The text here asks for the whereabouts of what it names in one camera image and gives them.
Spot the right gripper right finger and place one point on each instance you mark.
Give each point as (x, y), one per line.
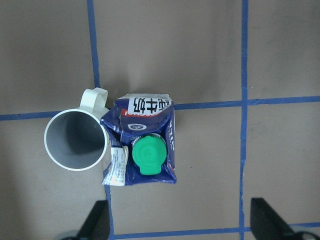
(265, 222)

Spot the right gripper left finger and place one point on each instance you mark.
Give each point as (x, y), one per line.
(97, 224)

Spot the white mug grey inside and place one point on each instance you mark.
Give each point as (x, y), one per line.
(74, 138)

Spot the blue white milk carton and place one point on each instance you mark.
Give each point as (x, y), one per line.
(141, 130)

